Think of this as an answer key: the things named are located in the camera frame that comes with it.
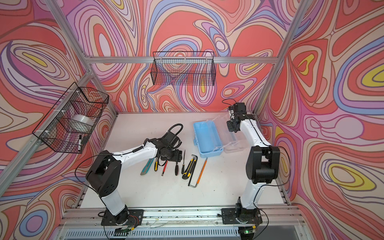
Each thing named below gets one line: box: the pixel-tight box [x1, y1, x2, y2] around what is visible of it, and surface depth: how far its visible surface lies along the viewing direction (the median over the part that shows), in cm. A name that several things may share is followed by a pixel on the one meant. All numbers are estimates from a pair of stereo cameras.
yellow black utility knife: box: [182, 157, 197, 180], surface depth 90 cm
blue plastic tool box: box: [193, 115, 250, 158], surface depth 100 cm
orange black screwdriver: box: [196, 157, 208, 184], surface depth 90 cm
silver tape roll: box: [71, 114, 95, 126], surface depth 75 cm
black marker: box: [78, 134, 82, 152], surface depth 73 cm
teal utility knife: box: [140, 157, 155, 176], surface depth 91 cm
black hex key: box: [188, 154, 198, 186], surface depth 90 cm
